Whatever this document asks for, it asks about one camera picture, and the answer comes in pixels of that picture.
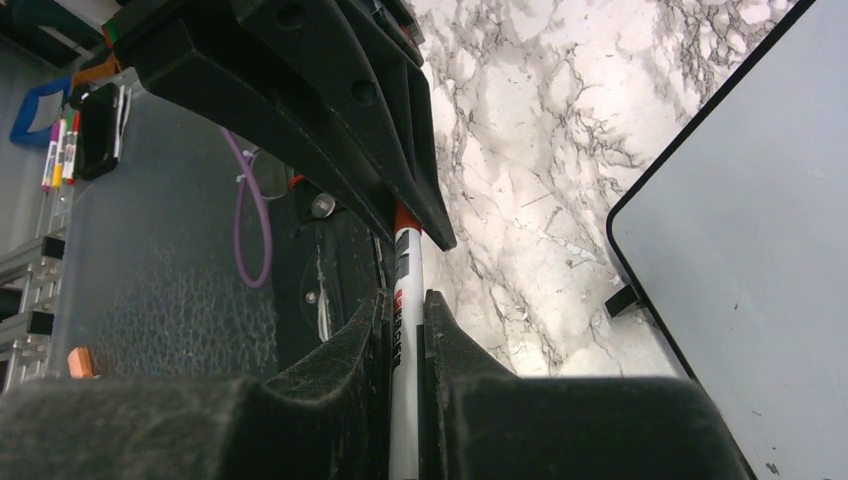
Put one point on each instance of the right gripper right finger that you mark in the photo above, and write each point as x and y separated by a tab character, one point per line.
481	421

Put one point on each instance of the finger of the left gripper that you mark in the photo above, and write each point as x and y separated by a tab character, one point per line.
334	89

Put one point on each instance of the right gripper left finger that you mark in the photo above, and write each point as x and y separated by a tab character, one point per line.
325	417

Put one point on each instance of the red whiteboard marker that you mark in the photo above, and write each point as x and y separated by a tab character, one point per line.
407	300

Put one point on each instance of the black framed small whiteboard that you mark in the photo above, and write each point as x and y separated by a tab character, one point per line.
736	237

